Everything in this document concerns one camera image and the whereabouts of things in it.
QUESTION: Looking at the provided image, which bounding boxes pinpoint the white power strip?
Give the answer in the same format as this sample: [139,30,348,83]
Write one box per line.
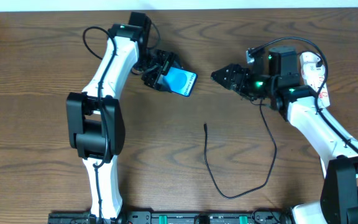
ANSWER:
[302,75,330,108]

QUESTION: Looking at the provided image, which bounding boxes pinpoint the black USB charging cable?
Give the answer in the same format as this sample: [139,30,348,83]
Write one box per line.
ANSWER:
[203,99,278,200]

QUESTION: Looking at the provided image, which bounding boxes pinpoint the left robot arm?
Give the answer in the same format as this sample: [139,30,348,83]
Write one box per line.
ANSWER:
[66,12,188,223]

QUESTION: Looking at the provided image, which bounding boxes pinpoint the blue Galaxy smartphone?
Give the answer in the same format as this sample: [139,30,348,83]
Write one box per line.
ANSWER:
[162,67,198,97]

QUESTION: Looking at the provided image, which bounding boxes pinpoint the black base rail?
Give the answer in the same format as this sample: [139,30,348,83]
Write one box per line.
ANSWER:
[47,210,293,224]

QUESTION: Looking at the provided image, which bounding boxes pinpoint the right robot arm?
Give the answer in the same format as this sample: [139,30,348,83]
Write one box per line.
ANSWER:
[211,46,358,223]

